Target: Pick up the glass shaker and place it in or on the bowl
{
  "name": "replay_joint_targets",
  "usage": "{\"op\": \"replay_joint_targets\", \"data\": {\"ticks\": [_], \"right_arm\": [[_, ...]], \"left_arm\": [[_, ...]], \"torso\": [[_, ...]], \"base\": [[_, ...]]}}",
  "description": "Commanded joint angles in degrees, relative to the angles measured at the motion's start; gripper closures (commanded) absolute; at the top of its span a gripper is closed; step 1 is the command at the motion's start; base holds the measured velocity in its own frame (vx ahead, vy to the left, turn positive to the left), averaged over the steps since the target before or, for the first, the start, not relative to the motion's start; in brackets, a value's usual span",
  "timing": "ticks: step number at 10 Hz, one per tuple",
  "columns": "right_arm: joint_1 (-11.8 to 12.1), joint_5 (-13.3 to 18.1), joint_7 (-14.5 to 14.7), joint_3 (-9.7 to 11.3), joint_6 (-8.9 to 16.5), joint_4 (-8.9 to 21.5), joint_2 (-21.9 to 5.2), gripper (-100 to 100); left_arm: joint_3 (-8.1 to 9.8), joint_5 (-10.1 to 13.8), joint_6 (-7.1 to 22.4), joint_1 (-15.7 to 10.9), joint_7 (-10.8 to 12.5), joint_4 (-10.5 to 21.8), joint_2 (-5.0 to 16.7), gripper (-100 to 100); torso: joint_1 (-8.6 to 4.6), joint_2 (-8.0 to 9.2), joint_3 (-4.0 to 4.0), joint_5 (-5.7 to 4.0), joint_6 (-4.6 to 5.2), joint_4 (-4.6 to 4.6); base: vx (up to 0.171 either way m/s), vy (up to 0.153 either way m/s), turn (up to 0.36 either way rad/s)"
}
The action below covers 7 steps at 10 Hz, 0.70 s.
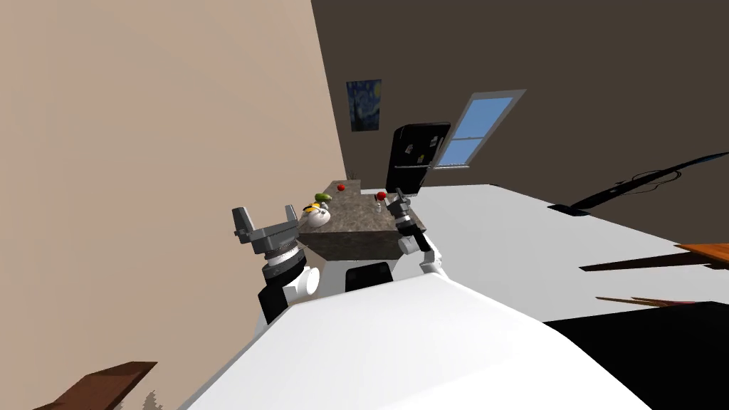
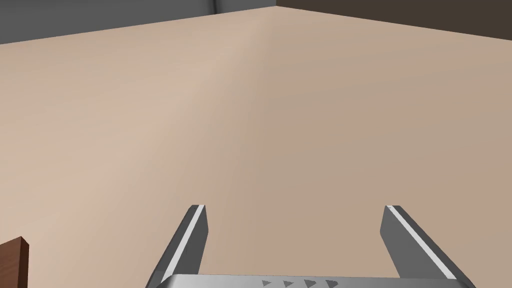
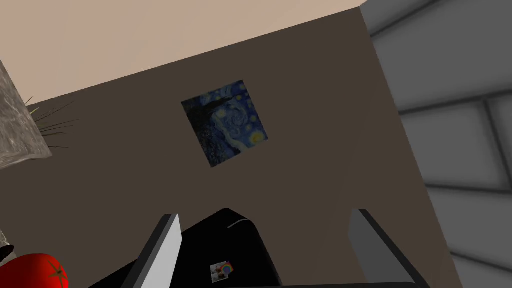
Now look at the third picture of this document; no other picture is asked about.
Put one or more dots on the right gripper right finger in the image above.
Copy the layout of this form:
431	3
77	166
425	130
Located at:
374	256

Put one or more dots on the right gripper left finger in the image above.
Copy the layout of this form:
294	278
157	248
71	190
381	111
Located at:
164	256

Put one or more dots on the black refrigerator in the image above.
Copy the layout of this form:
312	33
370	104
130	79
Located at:
224	248

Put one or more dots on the red tomato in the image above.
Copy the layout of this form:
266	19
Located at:
32	272

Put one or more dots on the blue starry night painting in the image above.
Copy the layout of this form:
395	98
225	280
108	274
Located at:
224	123

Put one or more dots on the grey plant pot with spikes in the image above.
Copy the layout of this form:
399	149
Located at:
18	120

